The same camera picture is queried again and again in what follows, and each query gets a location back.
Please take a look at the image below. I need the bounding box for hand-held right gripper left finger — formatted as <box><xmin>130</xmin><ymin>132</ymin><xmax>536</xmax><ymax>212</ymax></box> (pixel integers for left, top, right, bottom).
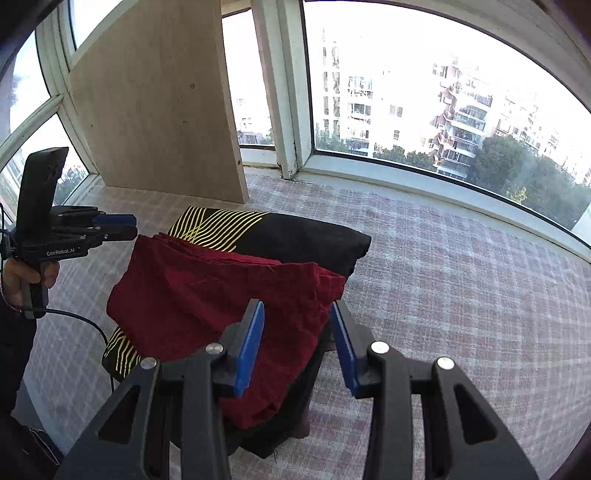
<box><xmin>54</xmin><ymin>298</ymin><xmax>266</xmax><ymax>480</ymax></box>

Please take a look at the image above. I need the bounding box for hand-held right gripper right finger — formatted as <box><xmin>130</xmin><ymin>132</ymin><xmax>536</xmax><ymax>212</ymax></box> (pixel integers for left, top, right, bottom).
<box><xmin>330</xmin><ymin>300</ymin><xmax>541</xmax><ymax>480</ymax></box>

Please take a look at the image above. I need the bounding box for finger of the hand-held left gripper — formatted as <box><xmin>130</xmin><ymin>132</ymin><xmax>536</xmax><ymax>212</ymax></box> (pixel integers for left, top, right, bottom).
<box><xmin>69</xmin><ymin>225</ymin><xmax>139</xmax><ymax>245</ymax></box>
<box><xmin>54</xmin><ymin>206</ymin><xmax>137</xmax><ymax>228</ymax></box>

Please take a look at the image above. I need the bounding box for dark red garment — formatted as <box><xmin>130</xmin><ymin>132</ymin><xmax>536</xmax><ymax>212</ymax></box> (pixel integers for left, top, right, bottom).
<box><xmin>106</xmin><ymin>233</ymin><xmax>347</xmax><ymax>430</ymax></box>

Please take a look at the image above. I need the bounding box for person's left forearm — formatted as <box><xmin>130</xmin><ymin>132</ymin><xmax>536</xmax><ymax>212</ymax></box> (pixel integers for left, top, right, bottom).
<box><xmin>0</xmin><ymin>295</ymin><xmax>38</xmax><ymax>416</ymax></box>

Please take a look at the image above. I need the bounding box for person's left hand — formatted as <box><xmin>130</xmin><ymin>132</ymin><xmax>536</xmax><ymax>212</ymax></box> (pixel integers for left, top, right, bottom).
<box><xmin>1</xmin><ymin>258</ymin><xmax>60</xmax><ymax>310</ymax></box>

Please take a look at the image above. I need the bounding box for dark brown garment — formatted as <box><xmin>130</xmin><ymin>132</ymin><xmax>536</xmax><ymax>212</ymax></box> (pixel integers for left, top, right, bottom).
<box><xmin>171</xmin><ymin>323</ymin><xmax>335</xmax><ymax>460</ymax></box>

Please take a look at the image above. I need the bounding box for black yellow striped garment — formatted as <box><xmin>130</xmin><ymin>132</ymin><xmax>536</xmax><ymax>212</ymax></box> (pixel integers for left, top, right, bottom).
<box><xmin>102</xmin><ymin>206</ymin><xmax>372</xmax><ymax>384</ymax></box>

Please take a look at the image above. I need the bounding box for light wooden board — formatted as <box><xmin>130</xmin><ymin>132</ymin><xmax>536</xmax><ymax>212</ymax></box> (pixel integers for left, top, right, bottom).
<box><xmin>68</xmin><ymin>0</ymin><xmax>250</xmax><ymax>204</ymax></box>

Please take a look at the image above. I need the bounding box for person's black jacket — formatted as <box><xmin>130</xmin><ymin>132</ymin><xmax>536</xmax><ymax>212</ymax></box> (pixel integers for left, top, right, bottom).
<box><xmin>0</xmin><ymin>411</ymin><xmax>63</xmax><ymax>480</ymax></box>

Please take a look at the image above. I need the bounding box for large white framed window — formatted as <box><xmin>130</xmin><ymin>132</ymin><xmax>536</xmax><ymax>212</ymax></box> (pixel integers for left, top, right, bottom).
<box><xmin>252</xmin><ymin>0</ymin><xmax>591</xmax><ymax>252</ymax></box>

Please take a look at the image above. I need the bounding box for black cable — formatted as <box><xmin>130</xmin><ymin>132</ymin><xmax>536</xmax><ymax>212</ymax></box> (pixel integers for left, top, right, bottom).
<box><xmin>34</xmin><ymin>308</ymin><xmax>116</xmax><ymax>395</ymax></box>

